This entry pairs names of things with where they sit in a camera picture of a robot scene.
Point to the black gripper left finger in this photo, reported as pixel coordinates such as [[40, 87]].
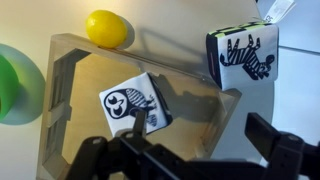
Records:
[[133, 156]]

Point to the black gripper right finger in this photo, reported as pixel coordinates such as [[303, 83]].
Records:
[[286, 153]]

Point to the triangle pattern plush cube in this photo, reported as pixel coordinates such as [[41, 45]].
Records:
[[133, 103]]

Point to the yellow toy lemon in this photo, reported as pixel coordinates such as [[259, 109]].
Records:
[[106, 28]]

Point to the wooden slatted crate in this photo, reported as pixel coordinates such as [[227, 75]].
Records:
[[60, 110]]

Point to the green plastic bowl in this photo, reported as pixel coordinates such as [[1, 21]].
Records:
[[6, 86]]

